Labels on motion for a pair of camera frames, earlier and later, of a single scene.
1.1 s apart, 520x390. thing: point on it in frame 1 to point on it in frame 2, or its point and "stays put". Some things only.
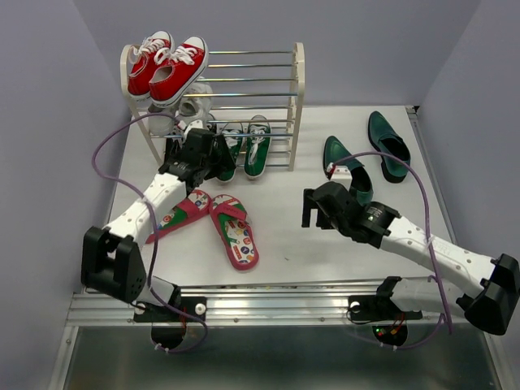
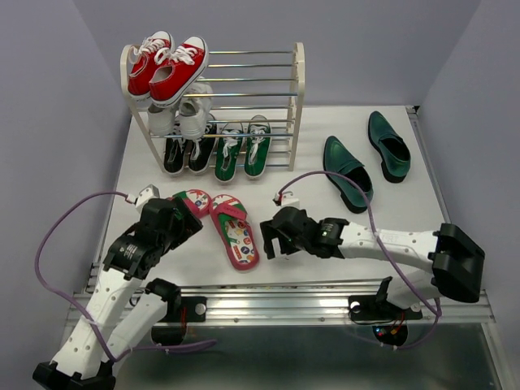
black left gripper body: [215, 165] to [182, 228]
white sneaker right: [196, 108] stays put
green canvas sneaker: [257, 146] stays put
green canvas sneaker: [234, 138] stays put
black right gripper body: [322, 219] to [286, 245]
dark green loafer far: [387, 140] stays put
